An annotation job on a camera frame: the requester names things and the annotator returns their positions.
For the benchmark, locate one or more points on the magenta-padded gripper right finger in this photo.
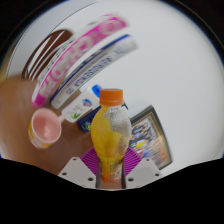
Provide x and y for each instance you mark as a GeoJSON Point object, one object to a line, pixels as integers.
{"type": "Point", "coordinates": [143, 170]}

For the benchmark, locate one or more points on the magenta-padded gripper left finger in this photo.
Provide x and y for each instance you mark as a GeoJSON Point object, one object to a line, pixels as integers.
{"type": "Point", "coordinates": [75, 170]}

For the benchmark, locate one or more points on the orange juice bottle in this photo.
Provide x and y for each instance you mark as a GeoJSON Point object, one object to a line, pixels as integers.
{"type": "Point", "coordinates": [110, 140]}

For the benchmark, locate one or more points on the framed group photo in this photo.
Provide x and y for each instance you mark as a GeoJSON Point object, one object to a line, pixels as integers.
{"type": "Point", "coordinates": [150, 136]}

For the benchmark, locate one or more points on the pink mug with yellow print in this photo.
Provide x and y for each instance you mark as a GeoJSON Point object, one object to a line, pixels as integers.
{"type": "Point", "coordinates": [45, 130]}

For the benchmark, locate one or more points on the white body wash bottle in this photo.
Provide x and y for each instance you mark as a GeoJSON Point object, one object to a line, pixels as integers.
{"type": "Point", "coordinates": [80, 106]}

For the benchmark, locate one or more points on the white and blue shuttlecock tube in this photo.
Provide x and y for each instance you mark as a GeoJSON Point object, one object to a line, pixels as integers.
{"type": "Point", "coordinates": [96, 65]}

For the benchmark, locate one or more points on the pink shuttlecock tube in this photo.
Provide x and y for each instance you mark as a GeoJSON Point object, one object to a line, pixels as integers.
{"type": "Point", "coordinates": [76, 50]}

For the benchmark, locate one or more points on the dark wooden chair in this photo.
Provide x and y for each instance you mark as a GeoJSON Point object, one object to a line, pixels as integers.
{"type": "Point", "coordinates": [43, 50]}

